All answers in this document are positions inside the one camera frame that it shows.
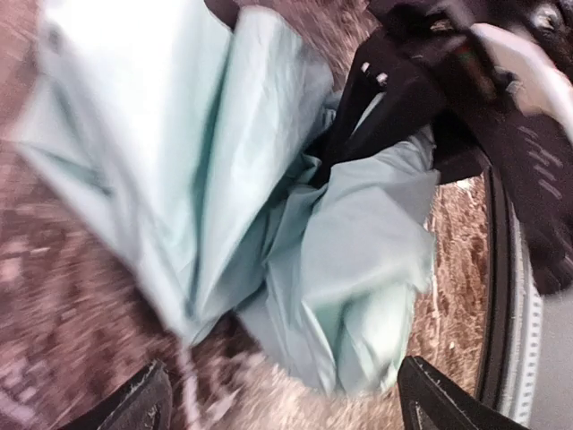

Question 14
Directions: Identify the white slotted cable duct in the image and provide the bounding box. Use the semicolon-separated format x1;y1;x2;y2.
498;215;543;426

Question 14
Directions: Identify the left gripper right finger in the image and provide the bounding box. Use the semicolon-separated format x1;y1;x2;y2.
398;356;523;430

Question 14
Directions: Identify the mint and black folding umbrella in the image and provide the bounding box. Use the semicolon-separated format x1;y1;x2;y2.
17;1;439;395

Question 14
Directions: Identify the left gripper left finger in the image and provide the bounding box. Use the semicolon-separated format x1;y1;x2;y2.
60;360;173;430

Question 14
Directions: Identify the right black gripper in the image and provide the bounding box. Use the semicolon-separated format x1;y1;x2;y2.
312;1;492;188

